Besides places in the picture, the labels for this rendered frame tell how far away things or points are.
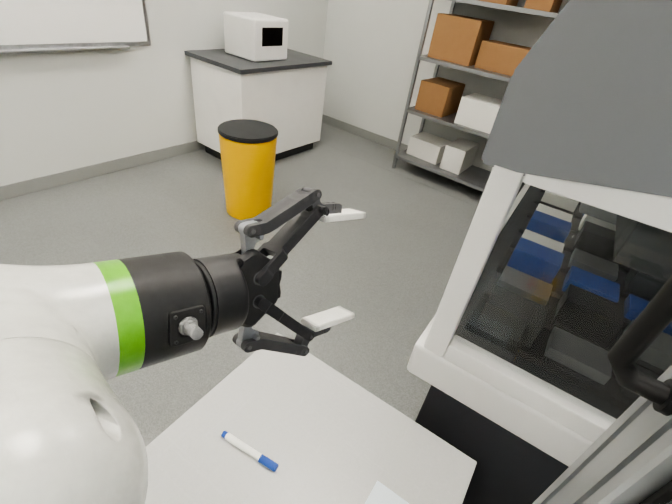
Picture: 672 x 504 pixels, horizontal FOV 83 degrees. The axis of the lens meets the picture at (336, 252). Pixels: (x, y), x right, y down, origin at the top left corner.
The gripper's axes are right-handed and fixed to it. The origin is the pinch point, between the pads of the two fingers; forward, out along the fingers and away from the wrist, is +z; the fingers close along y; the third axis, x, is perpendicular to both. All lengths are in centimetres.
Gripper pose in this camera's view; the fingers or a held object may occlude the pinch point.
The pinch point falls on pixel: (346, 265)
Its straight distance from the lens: 49.5
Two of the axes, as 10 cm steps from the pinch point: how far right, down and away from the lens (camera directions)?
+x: -6.9, -2.6, 6.7
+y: 0.9, -9.6, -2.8
